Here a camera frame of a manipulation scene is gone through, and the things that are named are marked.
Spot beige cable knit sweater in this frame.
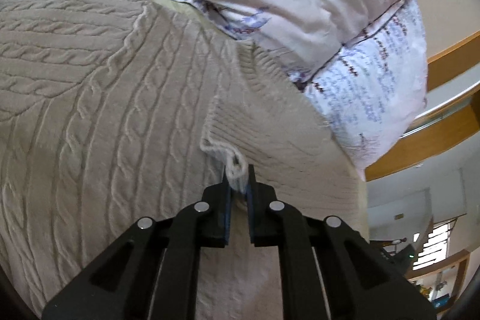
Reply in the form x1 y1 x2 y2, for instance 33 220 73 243
1 0 368 314

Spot wooden shelf unit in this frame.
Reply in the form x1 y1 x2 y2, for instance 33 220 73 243
406 249 470 319

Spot white blue floral pillow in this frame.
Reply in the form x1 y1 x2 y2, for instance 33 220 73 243
304 0 428 175

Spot wooden headboard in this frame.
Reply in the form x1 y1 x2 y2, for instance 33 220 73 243
365 32 479 181

